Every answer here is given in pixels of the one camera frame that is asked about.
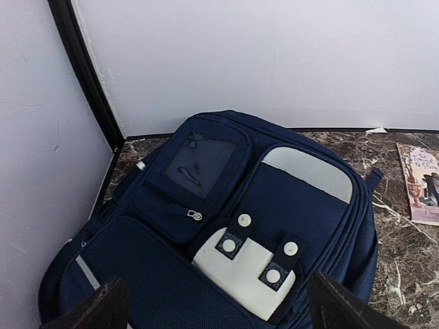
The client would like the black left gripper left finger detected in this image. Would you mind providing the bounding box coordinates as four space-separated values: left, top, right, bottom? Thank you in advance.
40 278 130 329

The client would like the pink illustrated paperback book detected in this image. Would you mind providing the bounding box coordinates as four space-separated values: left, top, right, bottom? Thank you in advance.
396 143 439 226

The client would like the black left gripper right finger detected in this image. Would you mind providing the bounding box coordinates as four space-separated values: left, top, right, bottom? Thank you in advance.
308 272 407 329

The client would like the black left corner frame post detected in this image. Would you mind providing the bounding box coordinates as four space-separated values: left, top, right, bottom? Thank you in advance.
48 0 125 154

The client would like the navy blue student backpack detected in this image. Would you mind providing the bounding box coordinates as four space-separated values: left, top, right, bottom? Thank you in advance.
38 110 383 328

